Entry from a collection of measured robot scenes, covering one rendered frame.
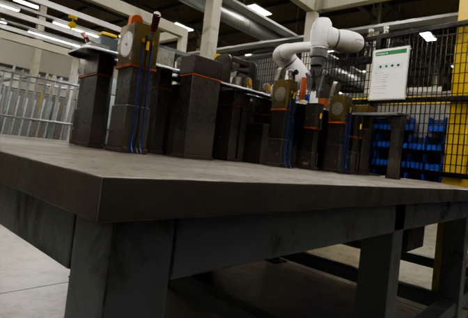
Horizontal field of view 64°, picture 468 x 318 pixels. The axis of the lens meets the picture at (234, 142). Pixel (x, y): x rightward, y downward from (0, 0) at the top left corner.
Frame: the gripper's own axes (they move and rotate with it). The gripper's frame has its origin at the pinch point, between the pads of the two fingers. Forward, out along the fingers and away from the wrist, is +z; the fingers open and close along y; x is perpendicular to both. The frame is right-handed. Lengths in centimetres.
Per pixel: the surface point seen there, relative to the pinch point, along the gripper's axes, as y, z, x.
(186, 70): -17, 8, 88
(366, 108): -16.7, 2.0, -22.6
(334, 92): -17.5, -0.4, 7.7
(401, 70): -18, -25, -54
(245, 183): -88, 36, 124
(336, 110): -20.8, 8.3, 9.4
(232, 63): 15.5, -9.1, 43.0
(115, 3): 606, -235, -127
